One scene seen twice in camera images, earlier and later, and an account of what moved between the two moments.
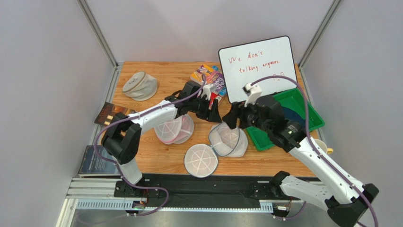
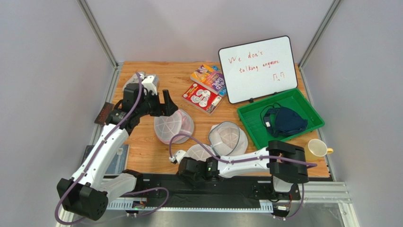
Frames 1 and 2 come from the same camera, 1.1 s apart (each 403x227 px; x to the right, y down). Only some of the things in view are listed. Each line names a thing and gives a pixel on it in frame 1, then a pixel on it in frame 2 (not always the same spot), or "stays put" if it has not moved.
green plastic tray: [294, 99] stays put
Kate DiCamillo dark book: [108, 110] stays put
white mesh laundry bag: [201, 160] stays put
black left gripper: [214, 116] to [167, 109]
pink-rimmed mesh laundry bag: [176, 131] stays put
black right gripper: [242, 114] to [191, 166]
